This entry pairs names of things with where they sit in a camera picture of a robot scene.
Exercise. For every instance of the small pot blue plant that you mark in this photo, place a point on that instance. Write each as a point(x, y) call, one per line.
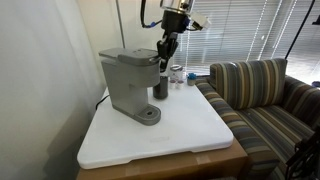
point(191, 79)

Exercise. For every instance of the clear glass jar silver lid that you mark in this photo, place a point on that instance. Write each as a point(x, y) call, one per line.
point(176, 72)

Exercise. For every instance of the white coffee pod near jar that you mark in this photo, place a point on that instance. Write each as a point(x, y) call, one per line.
point(172, 84)

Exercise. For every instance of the white plastic table board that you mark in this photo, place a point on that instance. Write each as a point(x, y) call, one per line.
point(188, 124)

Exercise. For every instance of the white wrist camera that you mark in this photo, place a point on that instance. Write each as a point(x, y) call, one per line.
point(199, 21)

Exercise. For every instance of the brown cardboard box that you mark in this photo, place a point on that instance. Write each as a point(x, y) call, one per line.
point(220, 163)

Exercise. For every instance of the striped sofa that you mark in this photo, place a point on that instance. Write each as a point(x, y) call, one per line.
point(267, 111)

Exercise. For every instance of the white coffee pod front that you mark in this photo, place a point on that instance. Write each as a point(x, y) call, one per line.
point(180, 84)

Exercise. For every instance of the black object at sofa edge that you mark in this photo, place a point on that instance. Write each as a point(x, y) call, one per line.
point(304, 164)

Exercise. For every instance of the grey pod coffee machine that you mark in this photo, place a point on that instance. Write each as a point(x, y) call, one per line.
point(128, 74)

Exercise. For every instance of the black tripod stand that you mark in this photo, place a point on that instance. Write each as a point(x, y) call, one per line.
point(317, 22)

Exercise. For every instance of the window blinds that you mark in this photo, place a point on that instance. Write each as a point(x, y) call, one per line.
point(245, 30)

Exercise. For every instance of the dark coffee-filled glass jar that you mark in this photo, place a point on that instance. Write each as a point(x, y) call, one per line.
point(160, 91)

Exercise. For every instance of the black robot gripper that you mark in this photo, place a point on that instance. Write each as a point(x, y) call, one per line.
point(173, 24)

